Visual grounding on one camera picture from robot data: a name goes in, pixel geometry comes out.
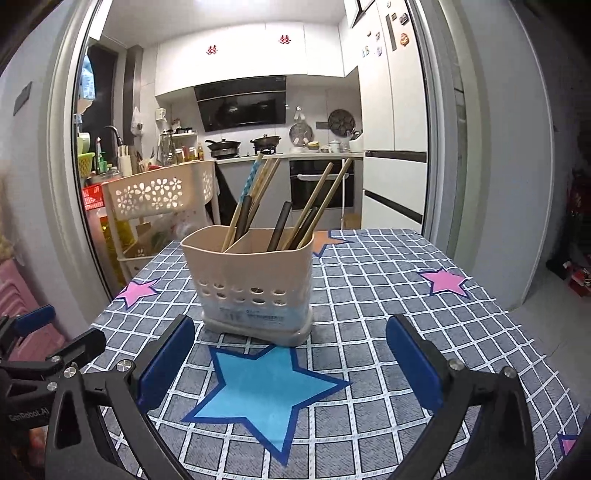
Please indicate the brown cardboard box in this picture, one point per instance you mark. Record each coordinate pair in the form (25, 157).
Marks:
(353, 221)

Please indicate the grey base cabinet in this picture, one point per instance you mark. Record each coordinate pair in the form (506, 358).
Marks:
(281, 184)

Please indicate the group of fridge magnets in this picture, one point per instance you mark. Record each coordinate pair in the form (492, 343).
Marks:
(378, 46)

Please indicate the white hanging plastic bag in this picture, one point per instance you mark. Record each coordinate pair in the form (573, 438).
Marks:
(137, 122)

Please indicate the black built-in oven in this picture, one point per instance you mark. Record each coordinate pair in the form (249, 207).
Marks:
(299, 189)

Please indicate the pink ribbed storage box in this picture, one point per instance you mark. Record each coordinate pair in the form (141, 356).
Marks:
(18, 286)

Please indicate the dark round steamer tray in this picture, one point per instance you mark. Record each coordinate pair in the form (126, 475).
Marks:
(341, 121)

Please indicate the grey checkered star tablecloth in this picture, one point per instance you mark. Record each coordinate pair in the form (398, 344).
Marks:
(392, 286)

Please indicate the black range hood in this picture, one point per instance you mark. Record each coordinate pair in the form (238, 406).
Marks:
(240, 108)

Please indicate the cream tiered storage cart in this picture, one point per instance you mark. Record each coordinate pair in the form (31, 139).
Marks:
(152, 191)

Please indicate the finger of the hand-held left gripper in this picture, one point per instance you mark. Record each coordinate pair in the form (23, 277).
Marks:
(32, 317)
(83, 345)

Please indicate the white upper kitchen cabinets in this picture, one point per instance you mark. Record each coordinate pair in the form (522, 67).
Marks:
(249, 60)

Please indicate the black cooking pot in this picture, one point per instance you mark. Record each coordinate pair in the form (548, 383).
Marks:
(266, 141)

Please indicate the black wok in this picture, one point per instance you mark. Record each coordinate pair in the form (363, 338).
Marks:
(223, 146)

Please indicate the dark kitchen faucet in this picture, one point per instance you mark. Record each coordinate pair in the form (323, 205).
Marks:
(113, 131)

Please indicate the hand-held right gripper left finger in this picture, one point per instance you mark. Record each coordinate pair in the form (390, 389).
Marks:
(168, 360)

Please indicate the red paper decal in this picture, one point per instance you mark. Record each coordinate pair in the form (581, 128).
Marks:
(212, 50)
(285, 40)

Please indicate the green plastic basket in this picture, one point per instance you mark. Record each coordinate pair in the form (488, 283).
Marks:
(87, 164)

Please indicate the yellow oil bottle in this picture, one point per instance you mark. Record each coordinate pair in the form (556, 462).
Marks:
(113, 233)

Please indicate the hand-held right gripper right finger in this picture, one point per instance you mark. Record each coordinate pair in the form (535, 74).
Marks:
(413, 364)

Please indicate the white countertop spice shelf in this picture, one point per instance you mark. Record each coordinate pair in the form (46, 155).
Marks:
(178, 147)

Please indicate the grey sliding door frame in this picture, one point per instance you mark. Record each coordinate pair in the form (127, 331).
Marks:
(443, 138)

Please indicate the white refrigerator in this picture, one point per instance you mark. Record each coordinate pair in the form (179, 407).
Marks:
(392, 115)

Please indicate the blue-patterned wooden chopstick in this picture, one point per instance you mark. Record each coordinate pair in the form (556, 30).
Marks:
(248, 182)

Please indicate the white knife block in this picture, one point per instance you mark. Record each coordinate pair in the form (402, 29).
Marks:
(125, 164)

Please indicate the grey wall switch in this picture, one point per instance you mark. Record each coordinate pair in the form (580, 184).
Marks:
(23, 98)

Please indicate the dark jacket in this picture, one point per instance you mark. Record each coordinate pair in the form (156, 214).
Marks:
(224, 194)

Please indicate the red box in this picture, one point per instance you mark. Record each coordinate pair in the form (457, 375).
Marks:
(94, 196)

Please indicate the red festive decorations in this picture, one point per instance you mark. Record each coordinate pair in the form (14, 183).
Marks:
(577, 207)

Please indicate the white mug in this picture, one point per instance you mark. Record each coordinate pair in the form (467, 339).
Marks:
(335, 146)

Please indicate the beige plastic utensil holder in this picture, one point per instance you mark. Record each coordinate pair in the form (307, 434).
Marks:
(249, 272)

